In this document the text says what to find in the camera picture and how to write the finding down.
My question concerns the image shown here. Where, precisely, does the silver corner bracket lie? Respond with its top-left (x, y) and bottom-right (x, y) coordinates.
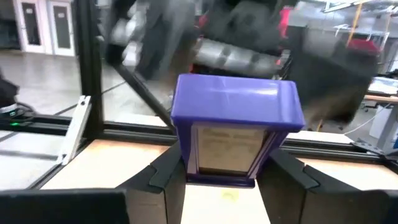
top-left (55, 95), bottom-right (93, 166)
top-left (351, 138), bottom-right (393, 156)

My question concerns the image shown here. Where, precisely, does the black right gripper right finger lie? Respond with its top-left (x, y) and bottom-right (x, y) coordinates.
top-left (256, 149), bottom-right (343, 224)

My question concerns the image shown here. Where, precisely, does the person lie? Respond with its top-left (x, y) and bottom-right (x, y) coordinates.
top-left (136, 0), bottom-right (200, 81)

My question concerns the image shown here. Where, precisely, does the blue box with label window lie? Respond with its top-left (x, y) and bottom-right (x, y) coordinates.
top-left (170, 73), bottom-right (306, 189)

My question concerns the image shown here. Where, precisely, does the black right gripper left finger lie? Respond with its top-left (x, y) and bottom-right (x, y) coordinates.
top-left (116, 141), bottom-right (187, 224)

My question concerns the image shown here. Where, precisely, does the black box with green light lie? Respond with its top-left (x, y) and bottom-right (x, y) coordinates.
top-left (0, 70), bottom-right (35, 130)

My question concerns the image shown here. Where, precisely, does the black aluminium table frame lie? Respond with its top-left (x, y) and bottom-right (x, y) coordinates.
top-left (0, 0), bottom-right (398, 190)

